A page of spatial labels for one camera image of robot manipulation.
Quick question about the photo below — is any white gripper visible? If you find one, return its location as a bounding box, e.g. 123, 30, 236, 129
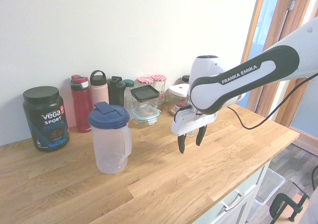
170, 106, 219, 154

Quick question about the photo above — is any red water bottle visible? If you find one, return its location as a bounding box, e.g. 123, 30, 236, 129
70, 75, 93, 134

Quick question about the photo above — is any jar with white lid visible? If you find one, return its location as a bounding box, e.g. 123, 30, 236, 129
168, 83, 191, 116

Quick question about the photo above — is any glass container with teal lid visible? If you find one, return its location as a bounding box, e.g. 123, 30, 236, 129
130, 106, 161, 129

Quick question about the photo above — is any jar with red checkered lid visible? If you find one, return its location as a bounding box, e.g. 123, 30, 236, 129
138, 76, 154, 88
151, 74, 167, 105

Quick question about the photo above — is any square container with black lid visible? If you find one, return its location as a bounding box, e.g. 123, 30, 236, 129
130, 85, 160, 110

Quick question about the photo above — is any clear bottle with green cap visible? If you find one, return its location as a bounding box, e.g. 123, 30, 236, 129
123, 79, 135, 112

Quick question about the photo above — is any pale green cabinet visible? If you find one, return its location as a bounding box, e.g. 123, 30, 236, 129
196, 159, 271, 224

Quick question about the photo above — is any black shaker bottle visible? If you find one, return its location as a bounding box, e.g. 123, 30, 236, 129
107, 76, 126, 108

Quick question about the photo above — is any clear plastic storage bin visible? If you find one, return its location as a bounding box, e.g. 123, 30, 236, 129
248, 168, 286, 222

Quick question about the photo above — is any pink bottle with black lid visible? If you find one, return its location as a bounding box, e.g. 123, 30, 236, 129
89, 70, 110, 110

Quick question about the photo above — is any green metal clamp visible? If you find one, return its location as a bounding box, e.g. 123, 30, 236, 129
269, 181, 311, 224

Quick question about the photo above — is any black Vega protein tub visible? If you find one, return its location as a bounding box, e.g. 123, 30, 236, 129
22, 86, 71, 153

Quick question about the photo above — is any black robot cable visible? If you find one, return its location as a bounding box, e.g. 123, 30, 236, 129
227, 74, 318, 130

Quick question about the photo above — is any metal drawer handle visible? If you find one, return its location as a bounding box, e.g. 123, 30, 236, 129
220, 193, 243, 211

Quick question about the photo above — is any wooden door frame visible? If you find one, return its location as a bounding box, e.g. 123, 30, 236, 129
240, 0, 318, 130

